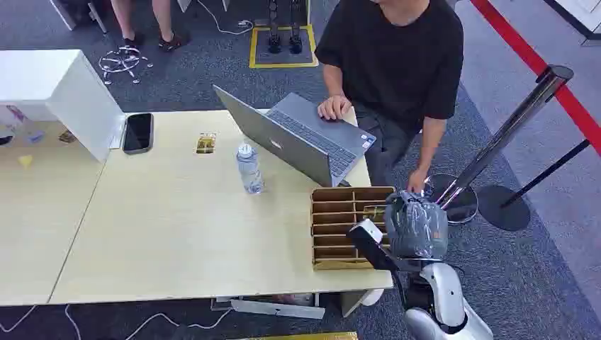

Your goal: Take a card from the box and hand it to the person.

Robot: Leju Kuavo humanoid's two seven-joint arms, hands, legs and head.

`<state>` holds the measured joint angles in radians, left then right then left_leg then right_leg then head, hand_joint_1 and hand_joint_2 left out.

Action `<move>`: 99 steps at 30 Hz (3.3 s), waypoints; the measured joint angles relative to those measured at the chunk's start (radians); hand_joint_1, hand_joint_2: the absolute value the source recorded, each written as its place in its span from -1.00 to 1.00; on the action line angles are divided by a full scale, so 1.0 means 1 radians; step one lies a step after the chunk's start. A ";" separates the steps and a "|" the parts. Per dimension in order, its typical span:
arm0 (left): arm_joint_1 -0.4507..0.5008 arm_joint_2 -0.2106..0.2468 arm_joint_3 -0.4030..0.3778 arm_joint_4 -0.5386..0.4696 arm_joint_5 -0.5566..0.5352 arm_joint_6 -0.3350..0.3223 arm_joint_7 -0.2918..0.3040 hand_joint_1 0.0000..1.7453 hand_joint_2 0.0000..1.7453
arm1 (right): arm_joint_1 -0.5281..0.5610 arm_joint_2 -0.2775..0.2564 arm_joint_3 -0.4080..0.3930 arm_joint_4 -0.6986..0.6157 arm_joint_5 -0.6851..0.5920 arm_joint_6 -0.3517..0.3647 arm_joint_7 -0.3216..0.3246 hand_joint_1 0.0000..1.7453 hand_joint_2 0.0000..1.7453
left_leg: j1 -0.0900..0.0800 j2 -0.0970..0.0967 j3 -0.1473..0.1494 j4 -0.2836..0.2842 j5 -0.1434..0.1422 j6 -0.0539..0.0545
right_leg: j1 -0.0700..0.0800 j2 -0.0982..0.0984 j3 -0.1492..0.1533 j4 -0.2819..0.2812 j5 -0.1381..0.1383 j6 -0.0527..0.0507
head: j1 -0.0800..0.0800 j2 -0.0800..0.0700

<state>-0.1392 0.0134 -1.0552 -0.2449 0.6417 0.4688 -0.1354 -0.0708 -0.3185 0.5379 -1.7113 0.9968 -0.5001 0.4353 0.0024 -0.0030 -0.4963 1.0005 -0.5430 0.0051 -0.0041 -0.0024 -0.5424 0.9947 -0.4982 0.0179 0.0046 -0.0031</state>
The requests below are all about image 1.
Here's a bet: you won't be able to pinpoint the white desk partition box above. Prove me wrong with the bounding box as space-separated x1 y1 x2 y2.
0 48 127 164

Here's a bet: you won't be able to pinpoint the person's left hand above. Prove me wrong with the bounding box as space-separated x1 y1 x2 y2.
405 167 429 195

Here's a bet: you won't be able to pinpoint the gold printed card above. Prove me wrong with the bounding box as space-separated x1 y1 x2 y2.
196 132 218 155

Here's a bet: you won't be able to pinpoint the black robot legs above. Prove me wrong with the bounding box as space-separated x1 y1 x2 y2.
266 0 306 55

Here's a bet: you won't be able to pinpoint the wooden card box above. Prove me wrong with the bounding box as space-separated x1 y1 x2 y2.
310 186 397 272

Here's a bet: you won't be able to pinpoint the chrome stanchion post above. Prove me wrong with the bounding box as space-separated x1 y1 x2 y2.
424 64 575 226

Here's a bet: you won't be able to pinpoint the standing person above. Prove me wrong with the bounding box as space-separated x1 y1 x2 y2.
109 0 191 53

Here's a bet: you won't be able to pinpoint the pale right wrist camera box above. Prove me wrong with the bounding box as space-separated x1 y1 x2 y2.
347 217 399 273

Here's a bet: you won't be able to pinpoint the yellow-edged floor mat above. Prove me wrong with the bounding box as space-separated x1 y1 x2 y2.
248 23 320 70

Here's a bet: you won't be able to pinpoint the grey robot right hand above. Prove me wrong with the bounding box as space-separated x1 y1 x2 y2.
383 189 450 260

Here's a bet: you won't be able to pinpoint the white floor cable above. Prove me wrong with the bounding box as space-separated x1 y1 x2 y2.
0 304 235 340

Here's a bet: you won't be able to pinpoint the white furniture leg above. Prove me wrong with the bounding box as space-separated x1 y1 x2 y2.
48 0 109 35

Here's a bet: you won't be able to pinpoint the white power cable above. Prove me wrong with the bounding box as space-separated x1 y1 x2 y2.
196 0 255 37

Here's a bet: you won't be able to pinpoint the person's right hand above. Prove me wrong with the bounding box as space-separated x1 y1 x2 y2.
317 94 354 123

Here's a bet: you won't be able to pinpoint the red barrier belt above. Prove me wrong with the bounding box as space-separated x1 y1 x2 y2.
469 0 601 159

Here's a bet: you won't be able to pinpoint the chrome chair base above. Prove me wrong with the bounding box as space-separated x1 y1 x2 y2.
97 44 155 86

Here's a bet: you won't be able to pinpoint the seated person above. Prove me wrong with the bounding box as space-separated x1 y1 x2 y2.
314 0 465 195

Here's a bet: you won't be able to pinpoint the grey laptop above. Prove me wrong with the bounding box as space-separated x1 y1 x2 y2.
212 84 378 189

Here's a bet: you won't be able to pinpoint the white cabinet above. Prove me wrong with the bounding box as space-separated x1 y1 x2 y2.
544 0 601 47

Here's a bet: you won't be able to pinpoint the black smartphone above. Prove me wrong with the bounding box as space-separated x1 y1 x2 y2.
122 112 155 156

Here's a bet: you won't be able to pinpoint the black stanchion post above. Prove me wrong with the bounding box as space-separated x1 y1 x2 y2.
476 138 592 233

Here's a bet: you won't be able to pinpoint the clear plastic water bottle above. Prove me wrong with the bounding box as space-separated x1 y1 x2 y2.
235 140 266 196

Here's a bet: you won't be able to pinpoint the green printed card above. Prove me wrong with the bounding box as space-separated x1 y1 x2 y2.
362 204 388 222

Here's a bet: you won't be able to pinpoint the white desk bracket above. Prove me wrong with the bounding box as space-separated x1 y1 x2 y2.
210 295 326 321

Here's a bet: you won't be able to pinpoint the yellow floor strip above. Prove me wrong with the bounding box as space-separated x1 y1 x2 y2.
233 331 359 340

